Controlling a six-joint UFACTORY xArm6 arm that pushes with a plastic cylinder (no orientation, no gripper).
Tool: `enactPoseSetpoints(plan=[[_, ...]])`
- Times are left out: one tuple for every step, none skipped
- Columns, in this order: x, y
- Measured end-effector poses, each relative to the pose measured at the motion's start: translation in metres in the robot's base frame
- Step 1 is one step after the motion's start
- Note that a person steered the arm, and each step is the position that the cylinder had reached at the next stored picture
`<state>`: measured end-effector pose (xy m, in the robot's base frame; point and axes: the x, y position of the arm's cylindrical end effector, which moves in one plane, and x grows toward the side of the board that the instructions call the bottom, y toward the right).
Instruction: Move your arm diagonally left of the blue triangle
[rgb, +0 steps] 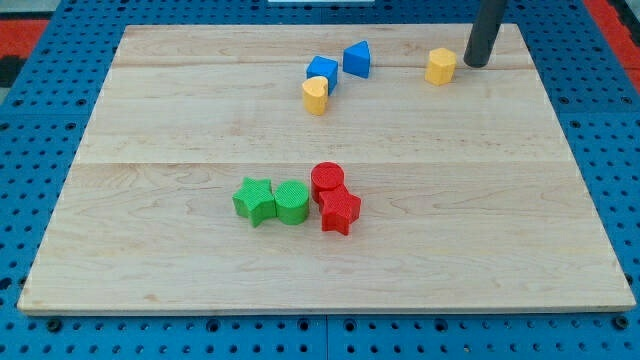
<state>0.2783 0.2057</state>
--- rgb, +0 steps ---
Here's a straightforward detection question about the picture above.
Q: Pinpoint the red star block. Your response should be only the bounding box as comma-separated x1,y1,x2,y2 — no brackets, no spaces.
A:
319,185,362,235

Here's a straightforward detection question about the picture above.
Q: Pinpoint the green star block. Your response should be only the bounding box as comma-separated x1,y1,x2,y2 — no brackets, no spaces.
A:
232,177,277,227

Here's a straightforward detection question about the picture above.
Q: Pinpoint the yellow heart block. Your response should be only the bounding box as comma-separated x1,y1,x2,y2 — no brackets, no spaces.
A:
301,76,329,116

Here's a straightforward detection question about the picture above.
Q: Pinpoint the light wooden board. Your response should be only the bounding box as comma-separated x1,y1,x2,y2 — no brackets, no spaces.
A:
18,24,636,316

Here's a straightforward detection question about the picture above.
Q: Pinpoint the red cylinder block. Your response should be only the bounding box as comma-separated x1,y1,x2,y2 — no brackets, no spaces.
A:
310,162,345,203

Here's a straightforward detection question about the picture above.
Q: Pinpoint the yellow hexagon block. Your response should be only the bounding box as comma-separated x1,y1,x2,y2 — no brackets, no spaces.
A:
425,48,457,86

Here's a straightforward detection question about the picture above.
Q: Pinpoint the blue cube block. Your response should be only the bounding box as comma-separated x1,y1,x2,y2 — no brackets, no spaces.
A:
306,56,339,95

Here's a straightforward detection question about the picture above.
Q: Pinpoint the green cylinder block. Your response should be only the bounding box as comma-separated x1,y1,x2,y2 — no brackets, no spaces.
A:
274,180,309,225

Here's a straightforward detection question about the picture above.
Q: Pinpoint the blue triangle block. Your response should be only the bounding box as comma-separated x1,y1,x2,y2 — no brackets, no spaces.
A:
343,40,371,79

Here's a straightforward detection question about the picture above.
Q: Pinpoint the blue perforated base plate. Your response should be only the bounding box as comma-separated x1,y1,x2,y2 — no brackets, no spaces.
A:
1,1,639,359

